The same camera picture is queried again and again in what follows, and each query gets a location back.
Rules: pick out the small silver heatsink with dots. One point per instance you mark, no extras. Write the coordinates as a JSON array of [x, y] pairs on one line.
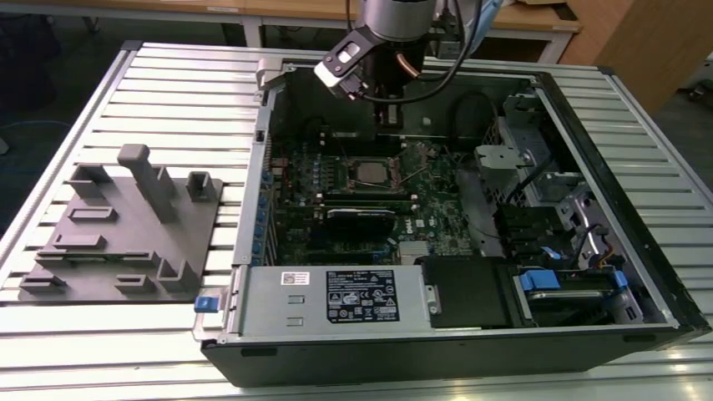
[[417, 248]]

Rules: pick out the black plastic bracket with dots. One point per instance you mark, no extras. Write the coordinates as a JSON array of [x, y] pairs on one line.
[[530, 229]]

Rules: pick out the blue case latch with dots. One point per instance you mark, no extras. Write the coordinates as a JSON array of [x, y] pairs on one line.
[[206, 304]]

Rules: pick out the wooden desk white legs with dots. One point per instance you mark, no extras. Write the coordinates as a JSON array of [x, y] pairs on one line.
[[535, 23]]

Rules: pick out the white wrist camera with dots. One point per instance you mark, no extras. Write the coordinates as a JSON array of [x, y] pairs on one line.
[[343, 62]]

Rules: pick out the silver CPU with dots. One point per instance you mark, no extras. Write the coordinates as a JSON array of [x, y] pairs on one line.
[[371, 173]]

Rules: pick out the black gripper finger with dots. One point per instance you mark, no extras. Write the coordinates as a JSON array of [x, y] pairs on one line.
[[402, 115], [382, 115]]

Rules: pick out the CPU socket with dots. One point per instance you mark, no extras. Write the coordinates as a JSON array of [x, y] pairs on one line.
[[351, 175]]

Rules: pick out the hard disk in blue carrier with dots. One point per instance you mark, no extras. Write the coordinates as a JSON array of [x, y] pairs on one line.
[[541, 280]]

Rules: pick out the wooden desk grey frame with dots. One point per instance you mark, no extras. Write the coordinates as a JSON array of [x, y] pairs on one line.
[[139, 5]]

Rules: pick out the metal drive cage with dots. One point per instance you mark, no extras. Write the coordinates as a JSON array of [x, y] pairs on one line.
[[525, 121]]

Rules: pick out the small white sticker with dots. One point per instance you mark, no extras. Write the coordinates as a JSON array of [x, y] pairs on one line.
[[294, 278]]

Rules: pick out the black power supply label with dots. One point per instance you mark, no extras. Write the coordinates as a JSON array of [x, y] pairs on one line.
[[362, 296]]

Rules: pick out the grey parts rack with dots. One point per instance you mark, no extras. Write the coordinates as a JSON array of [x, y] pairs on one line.
[[129, 234]]

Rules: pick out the black PC case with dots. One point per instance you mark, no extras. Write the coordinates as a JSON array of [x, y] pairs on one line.
[[390, 363]]

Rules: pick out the wooden cabinet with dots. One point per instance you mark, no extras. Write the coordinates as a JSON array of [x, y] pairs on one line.
[[641, 42]]

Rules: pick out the silver metal bracket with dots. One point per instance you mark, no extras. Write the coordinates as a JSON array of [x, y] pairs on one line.
[[499, 160]]

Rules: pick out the black graphics card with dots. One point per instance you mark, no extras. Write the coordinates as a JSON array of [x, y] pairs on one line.
[[362, 225]]

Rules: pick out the silver power supply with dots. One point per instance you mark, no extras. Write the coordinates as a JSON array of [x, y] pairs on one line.
[[267, 301]]

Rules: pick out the green motherboard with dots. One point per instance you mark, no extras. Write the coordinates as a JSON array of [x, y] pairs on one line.
[[441, 209]]

